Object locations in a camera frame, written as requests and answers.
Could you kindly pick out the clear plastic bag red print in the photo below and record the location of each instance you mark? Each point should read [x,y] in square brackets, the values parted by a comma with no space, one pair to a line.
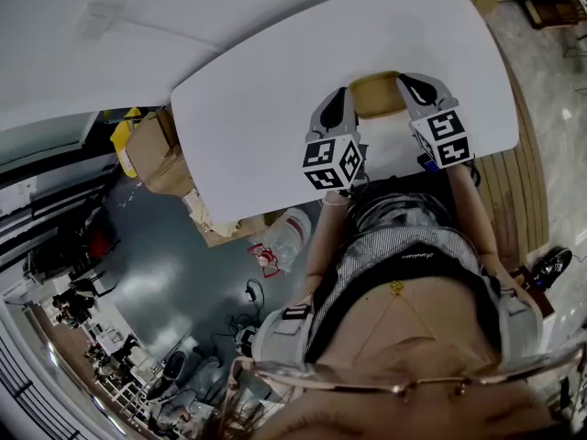
[284,241]

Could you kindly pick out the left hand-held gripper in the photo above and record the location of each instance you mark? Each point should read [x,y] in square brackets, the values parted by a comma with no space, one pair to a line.
[321,156]

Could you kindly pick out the striped grey and black top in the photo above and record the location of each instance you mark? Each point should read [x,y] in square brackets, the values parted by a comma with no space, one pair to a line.
[413,241]

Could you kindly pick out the blue rectangular module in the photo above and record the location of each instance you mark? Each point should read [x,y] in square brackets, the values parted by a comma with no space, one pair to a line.
[429,165]

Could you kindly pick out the person's left forearm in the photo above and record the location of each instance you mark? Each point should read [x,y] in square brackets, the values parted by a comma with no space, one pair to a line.
[328,236]

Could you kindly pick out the white table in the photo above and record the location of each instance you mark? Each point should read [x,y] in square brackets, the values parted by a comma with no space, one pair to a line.
[275,85]

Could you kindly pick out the brown cardboard box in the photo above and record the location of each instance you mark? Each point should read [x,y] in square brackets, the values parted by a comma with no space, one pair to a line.
[378,94]

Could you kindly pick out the wooden slatted platform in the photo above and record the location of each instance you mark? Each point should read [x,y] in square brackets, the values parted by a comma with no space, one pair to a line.
[518,190]

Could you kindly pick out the open cardboard box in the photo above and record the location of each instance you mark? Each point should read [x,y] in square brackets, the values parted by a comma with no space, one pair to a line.
[151,154]

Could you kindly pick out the thin-framed eyeglasses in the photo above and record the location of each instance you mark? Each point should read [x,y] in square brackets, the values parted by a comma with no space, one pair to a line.
[403,388]

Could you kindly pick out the grey round bin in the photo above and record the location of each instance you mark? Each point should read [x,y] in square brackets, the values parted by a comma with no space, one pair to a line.
[174,365]

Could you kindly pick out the white wall box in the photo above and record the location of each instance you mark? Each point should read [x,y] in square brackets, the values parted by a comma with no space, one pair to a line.
[98,18]

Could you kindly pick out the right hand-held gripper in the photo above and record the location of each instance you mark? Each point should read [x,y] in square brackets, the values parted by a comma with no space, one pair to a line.
[447,135]

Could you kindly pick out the person's right forearm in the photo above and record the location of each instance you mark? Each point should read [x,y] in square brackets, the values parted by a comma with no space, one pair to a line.
[472,213]

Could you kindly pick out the black sneaker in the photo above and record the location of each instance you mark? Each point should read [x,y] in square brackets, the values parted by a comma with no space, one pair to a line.
[552,266]

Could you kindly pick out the yellow bin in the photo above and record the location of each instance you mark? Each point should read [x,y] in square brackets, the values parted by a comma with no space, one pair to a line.
[121,145]

